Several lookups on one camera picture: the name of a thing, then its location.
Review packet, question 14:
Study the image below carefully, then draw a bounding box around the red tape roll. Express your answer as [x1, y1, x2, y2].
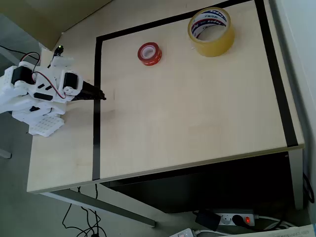
[137, 42, 162, 67]

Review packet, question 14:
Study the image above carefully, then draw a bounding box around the yellow packing tape roll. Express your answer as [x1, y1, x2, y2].
[187, 7, 236, 58]

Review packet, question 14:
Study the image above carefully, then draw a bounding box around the tan board panel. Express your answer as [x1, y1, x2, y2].
[0, 0, 112, 50]

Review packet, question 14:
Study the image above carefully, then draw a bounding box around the grey furniture leg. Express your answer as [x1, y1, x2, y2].
[0, 46, 24, 68]

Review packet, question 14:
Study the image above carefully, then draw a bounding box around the grey slanted table foot bar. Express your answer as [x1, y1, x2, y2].
[40, 188, 157, 228]

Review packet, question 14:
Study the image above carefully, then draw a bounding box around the black under-table panel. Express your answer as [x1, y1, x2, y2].
[102, 151, 297, 214]

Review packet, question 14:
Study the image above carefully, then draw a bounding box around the white power strip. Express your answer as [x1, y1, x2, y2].
[169, 228, 196, 237]

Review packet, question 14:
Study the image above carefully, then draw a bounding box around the black power adapter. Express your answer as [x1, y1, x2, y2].
[194, 209, 222, 232]

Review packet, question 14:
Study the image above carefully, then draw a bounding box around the black round plug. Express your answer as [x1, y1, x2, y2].
[231, 214, 244, 227]

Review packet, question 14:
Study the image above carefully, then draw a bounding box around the grey upright table leg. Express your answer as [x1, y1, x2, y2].
[287, 148, 304, 211]

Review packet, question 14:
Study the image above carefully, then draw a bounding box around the red black white servo wire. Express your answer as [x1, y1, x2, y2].
[20, 52, 68, 99]

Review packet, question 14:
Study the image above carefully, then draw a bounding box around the white grid base plate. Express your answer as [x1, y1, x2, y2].
[28, 115, 66, 137]

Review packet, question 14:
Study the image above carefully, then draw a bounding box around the thin black cable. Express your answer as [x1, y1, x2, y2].
[0, 45, 27, 54]

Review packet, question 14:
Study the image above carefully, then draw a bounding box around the black tangled floor cable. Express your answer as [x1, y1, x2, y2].
[61, 184, 108, 237]

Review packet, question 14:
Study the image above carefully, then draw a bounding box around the grey power strip red switch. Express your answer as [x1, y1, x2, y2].
[213, 208, 255, 227]

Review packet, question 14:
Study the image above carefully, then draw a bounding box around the black looped cable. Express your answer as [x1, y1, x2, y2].
[302, 172, 315, 204]

